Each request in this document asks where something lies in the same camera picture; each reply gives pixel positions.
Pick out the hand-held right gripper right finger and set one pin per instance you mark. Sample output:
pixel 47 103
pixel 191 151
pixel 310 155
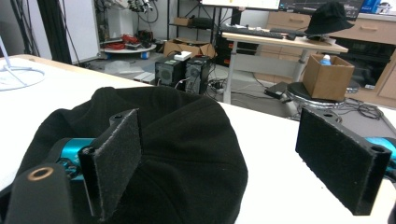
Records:
pixel 336 161

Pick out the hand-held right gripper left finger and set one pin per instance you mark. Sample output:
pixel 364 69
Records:
pixel 116 155

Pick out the black fabric hat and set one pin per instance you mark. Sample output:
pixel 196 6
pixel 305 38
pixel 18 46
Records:
pixel 186 149

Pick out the black round stool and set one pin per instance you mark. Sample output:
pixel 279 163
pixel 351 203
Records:
pixel 299 91

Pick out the black flat device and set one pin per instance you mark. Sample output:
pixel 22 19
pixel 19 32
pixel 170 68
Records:
pixel 275 90

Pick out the black computer tower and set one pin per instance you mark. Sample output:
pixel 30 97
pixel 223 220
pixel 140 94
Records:
pixel 168 73
pixel 196 74

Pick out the blue bottle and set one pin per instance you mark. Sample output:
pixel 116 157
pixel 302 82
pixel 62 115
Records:
pixel 325 60

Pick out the white round platform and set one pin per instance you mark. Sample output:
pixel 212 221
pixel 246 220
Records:
pixel 127 49

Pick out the small white box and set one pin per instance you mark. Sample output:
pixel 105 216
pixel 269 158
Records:
pixel 182 55

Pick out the open cardboard box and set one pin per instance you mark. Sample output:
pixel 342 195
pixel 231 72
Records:
pixel 186 48

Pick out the white panel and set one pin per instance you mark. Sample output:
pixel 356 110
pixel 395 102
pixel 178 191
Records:
pixel 81 31

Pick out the wooden desk with white legs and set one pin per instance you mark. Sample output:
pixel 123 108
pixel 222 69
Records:
pixel 280 42

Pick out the black computer mouse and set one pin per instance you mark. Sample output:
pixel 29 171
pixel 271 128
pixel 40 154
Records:
pixel 291 36

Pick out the wooden cabinet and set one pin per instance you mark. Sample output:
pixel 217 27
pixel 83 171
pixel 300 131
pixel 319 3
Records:
pixel 370 31

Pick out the black bucket hat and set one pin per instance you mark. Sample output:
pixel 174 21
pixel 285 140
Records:
pixel 328 20

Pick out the black metal shelf rack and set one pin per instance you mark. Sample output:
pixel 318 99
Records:
pixel 199 23

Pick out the black keyboard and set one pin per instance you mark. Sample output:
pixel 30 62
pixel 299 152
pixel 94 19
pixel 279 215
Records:
pixel 249 32

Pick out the computer monitor with dark screen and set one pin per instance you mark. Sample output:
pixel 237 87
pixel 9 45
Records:
pixel 299 6

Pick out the computer monitor with white screen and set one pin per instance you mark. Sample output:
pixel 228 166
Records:
pixel 243 3

